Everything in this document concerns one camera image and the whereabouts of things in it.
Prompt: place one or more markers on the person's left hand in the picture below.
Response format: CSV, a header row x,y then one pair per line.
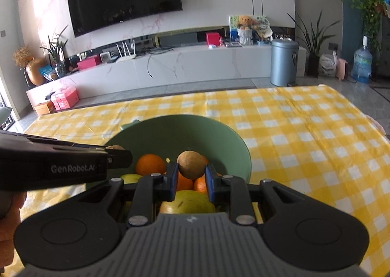
x,y
12,228

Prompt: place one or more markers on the trailing ivy plant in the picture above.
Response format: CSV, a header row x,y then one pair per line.
x,y
370,15

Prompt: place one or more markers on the small orange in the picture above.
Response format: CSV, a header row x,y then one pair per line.
x,y
201,186

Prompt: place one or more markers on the orange vase with dried flowers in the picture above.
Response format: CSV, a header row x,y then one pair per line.
x,y
33,71

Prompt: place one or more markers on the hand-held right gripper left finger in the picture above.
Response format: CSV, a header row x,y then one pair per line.
x,y
174,180

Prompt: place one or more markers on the pink stool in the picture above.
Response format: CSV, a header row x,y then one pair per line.
x,y
342,68

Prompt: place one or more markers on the red gift box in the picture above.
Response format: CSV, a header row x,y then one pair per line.
x,y
213,39

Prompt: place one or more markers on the brown longan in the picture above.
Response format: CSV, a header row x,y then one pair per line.
x,y
191,164
115,147

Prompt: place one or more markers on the printed picture board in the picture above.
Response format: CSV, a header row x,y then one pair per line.
x,y
263,22

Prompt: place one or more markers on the yellow green pear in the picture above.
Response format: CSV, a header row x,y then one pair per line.
x,y
131,178
187,202

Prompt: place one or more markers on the dark cabinet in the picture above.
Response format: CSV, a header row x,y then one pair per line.
x,y
384,48

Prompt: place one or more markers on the white marble tv cabinet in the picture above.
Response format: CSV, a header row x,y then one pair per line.
x,y
198,63

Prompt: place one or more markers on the orange cardboard box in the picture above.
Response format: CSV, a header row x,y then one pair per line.
x,y
44,108

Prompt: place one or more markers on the green chair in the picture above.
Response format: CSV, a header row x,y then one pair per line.
x,y
4,115

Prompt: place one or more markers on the medium orange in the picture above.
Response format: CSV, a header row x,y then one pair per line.
x,y
184,184
150,164

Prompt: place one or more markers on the brown teddy bear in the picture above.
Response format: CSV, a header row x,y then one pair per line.
x,y
246,21

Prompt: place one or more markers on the white knitted basket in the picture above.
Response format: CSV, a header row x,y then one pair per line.
x,y
245,36

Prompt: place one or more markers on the small green potted plant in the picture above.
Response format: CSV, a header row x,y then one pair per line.
x,y
56,51

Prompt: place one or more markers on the white router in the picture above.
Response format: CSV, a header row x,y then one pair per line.
x,y
126,55

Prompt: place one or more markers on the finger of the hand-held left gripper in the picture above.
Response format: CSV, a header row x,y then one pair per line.
x,y
120,158

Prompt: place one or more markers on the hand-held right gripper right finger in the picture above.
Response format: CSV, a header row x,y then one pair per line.
x,y
209,181

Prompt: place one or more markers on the flat pink box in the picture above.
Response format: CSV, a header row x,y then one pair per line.
x,y
88,62

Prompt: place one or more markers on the blue snack bag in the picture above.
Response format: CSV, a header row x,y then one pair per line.
x,y
48,73

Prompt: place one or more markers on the yellow checked tablecloth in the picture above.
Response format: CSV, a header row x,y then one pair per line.
x,y
304,143

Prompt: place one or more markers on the grey pedal trash can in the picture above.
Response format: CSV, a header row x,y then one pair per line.
x,y
285,62

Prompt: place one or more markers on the blue water jug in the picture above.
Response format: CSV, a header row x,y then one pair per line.
x,y
362,62

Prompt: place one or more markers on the pink storage box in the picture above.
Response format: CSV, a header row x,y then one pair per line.
x,y
65,97

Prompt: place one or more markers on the green plastic bowl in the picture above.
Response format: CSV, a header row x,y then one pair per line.
x,y
182,134

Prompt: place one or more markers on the white plastic bag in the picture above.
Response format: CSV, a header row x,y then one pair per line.
x,y
327,65

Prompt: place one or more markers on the long-leaf potted plant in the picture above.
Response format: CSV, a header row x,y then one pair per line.
x,y
313,48

